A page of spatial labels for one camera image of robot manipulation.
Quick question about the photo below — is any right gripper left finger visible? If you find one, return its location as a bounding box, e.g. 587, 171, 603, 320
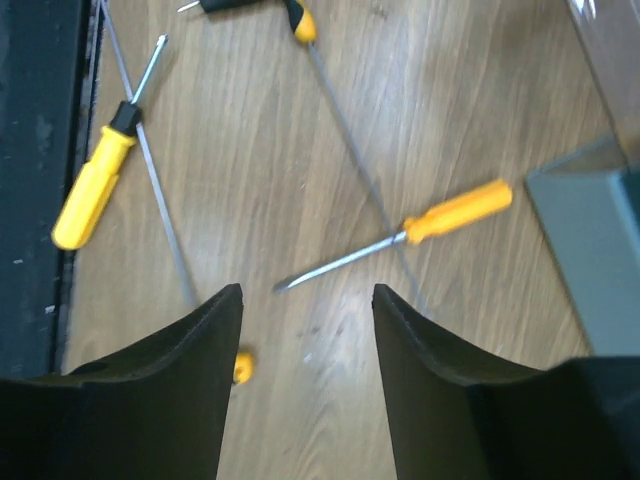
1, 284, 243, 479

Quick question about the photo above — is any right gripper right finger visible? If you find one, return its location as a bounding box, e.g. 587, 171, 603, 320
372, 284, 639, 479

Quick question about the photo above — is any slim orange screwdriver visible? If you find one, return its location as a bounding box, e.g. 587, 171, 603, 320
273, 179, 513, 294

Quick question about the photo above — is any yellow black screwdriver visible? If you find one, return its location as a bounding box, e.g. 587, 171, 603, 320
51, 33, 168, 251

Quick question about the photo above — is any teal drawer cabinet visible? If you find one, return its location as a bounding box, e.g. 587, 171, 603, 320
526, 136, 639, 356

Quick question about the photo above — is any clear drawer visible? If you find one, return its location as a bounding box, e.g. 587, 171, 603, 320
567, 0, 639, 164

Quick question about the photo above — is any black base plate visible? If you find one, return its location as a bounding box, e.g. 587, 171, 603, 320
1, 1, 103, 380

